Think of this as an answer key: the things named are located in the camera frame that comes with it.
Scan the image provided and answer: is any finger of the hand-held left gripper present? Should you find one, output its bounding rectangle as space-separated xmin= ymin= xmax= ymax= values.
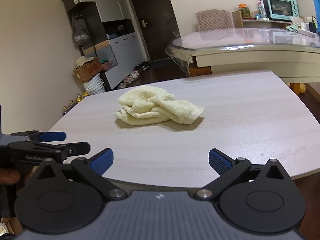
xmin=7 ymin=141 xmax=91 ymax=166
xmin=10 ymin=130 xmax=67 ymax=143

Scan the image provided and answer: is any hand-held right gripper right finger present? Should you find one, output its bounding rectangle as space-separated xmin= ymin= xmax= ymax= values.
xmin=194 ymin=149 xmax=292 ymax=202

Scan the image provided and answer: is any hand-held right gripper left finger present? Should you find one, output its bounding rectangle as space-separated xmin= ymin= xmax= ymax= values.
xmin=32 ymin=148 xmax=127 ymax=202

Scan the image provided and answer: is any cream terry towel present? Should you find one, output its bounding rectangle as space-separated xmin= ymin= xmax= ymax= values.
xmin=115 ymin=85 xmax=205 ymax=125

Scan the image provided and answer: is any person's left hand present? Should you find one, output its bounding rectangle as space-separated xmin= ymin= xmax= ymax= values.
xmin=0 ymin=168 xmax=21 ymax=187

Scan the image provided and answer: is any group of cooking oil bottles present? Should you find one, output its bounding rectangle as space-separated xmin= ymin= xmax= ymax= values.
xmin=61 ymin=92 xmax=89 ymax=115

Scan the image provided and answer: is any white plastic bucket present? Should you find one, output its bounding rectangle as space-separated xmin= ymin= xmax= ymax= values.
xmin=84 ymin=74 xmax=106 ymax=95

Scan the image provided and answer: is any brown cardboard box red print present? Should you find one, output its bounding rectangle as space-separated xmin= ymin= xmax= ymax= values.
xmin=73 ymin=57 xmax=103 ymax=84

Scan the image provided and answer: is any straw hat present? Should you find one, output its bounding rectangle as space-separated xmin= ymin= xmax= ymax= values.
xmin=75 ymin=56 xmax=94 ymax=68

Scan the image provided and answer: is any row of shoes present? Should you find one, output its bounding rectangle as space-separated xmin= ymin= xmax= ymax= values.
xmin=117 ymin=61 xmax=150 ymax=89

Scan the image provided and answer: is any colourful cloth pile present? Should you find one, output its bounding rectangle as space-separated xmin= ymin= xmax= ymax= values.
xmin=99 ymin=59 xmax=118 ymax=72

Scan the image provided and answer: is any beige dining table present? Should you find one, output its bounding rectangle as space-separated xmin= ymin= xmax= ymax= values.
xmin=166 ymin=26 xmax=320 ymax=95

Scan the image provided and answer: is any grey and white cabinet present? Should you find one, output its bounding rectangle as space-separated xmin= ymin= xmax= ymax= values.
xmin=62 ymin=0 xmax=147 ymax=90

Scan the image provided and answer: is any hanging grey plastic bag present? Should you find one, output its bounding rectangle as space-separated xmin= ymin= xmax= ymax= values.
xmin=71 ymin=15 xmax=90 ymax=47

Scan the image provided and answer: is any glass-topped dining table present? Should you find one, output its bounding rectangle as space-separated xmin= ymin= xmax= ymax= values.
xmin=165 ymin=26 xmax=320 ymax=77

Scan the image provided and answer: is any dark wooden door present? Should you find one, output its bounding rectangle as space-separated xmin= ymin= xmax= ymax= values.
xmin=126 ymin=0 xmax=179 ymax=63

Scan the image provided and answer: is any quilted beige chair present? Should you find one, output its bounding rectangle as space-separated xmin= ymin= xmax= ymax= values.
xmin=194 ymin=9 xmax=233 ymax=32

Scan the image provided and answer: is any wooden desktop shelf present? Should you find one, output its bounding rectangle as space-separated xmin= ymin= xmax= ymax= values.
xmin=232 ymin=11 xmax=294 ymax=28

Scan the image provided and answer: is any orange-lid glass jar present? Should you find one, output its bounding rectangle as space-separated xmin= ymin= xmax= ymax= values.
xmin=238 ymin=4 xmax=250 ymax=18

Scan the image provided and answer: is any small white box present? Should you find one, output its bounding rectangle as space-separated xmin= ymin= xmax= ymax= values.
xmin=299 ymin=22 xmax=318 ymax=37

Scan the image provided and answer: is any white snack packet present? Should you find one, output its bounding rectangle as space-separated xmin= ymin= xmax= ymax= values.
xmin=257 ymin=1 xmax=267 ymax=18

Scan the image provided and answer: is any teal toaster oven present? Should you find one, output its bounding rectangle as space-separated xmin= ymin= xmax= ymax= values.
xmin=260 ymin=0 xmax=299 ymax=22

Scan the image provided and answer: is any blue thermos jug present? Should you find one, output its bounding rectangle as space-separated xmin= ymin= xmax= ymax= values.
xmin=311 ymin=0 xmax=320 ymax=34

